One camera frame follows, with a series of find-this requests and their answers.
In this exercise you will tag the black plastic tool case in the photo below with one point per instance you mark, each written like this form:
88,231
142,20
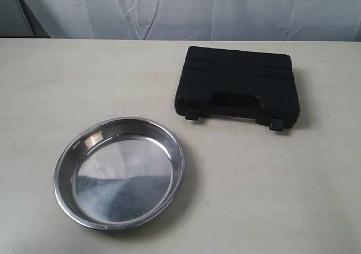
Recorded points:
250,85

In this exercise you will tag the round stainless steel tray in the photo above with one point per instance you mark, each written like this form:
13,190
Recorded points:
119,174

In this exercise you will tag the white backdrop curtain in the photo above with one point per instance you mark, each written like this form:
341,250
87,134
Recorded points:
189,20

